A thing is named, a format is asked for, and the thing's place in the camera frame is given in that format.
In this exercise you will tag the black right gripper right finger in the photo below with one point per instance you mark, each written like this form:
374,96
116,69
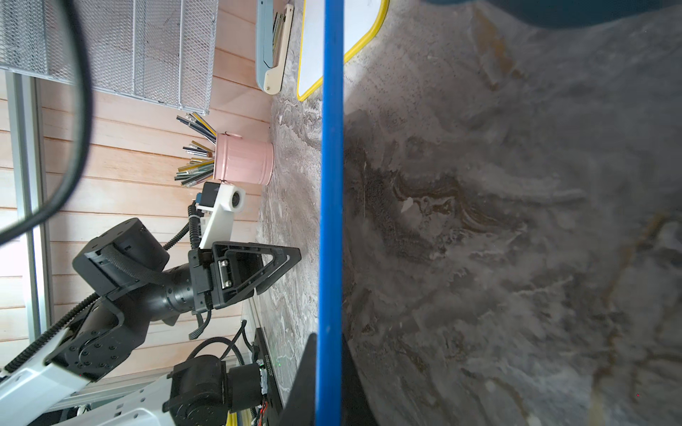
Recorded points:
355,406

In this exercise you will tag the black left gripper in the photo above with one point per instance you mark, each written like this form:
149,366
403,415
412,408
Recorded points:
231,272

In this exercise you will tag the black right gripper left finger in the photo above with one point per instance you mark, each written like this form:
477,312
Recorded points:
300,407

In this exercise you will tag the blue-framed whiteboard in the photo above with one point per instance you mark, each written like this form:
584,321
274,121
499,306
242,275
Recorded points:
328,390

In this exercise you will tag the yellow-framed whiteboard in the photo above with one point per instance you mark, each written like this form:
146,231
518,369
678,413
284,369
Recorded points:
362,22

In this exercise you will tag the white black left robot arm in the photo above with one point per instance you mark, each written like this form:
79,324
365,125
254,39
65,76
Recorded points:
132,288

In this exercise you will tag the teal plastic storage box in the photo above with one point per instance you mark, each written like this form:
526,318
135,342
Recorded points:
564,14

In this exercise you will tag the pink pencil cup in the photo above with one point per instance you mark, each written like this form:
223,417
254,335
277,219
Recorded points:
241,160

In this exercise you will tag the light blue stapler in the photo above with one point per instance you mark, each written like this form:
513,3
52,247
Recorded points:
273,33

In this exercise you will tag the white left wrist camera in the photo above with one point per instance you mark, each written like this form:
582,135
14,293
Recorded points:
220,203

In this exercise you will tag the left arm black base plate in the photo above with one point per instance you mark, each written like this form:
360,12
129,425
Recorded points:
272,406

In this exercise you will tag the white wire wall shelf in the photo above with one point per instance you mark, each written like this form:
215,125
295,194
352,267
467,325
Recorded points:
161,52

